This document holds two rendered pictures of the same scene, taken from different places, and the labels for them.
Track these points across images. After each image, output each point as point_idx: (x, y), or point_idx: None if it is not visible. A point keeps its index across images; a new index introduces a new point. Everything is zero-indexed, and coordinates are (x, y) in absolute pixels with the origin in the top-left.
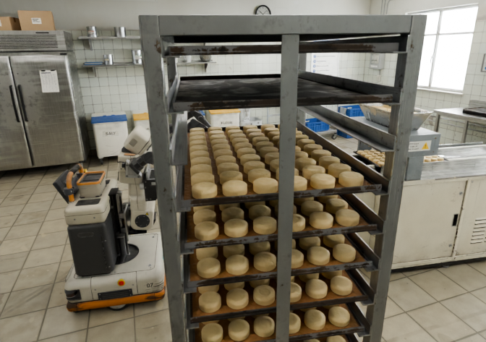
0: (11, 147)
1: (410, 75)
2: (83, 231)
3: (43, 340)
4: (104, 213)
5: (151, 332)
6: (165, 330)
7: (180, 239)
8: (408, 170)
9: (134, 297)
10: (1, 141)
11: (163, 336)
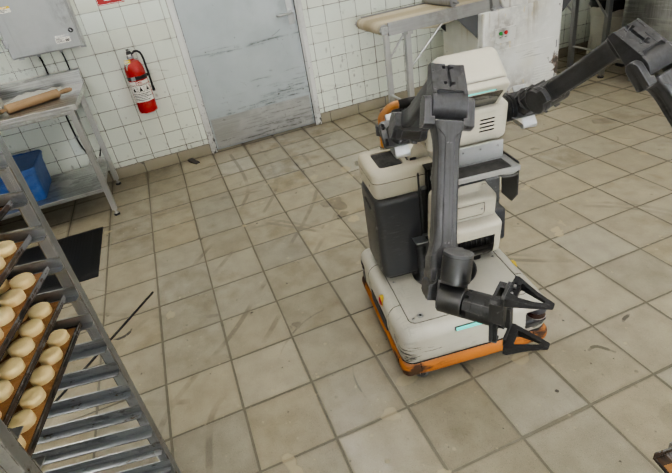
0: (669, 34)
1: None
2: (366, 197)
3: (330, 286)
4: (377, 188)
5: (345, 388)
6: (352, 405)
7: None
8: None
9: (388, 334)
10: (661, 19)
11: (339, 407)
